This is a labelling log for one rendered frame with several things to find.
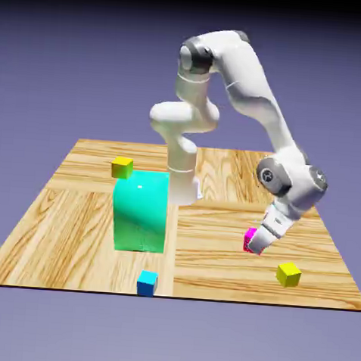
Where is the small yellow cube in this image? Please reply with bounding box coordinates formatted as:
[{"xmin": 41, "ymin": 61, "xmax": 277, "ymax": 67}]
[
  {"xmin": 110, "ymin": 155, "xmax": 135, "ymax": 180},
  {"xmin": 275, "ymin": 261, "xmax": 303, "ymax": 289}
]

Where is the small blue cube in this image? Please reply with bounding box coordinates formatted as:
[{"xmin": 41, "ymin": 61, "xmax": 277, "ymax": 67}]
[{"xmin": 135, "ymin": 269, "xmax": 159, "ymax": 298}]

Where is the small magenta cube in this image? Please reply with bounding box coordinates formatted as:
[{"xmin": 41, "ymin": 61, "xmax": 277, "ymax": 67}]
[{"xmin": 242, "ymin": 227, "xmax": 267, "ymax": 256}]

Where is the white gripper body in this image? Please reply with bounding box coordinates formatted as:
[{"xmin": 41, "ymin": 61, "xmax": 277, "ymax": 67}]
[{"xmin": 247, "ymin": 226, "xmax": 277, "ymax": 257}]

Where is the large green box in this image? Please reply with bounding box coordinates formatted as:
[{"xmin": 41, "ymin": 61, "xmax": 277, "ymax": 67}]
[{"xmin": 108, "ymin": 168, "xmax": 171, "ymax": 254}]

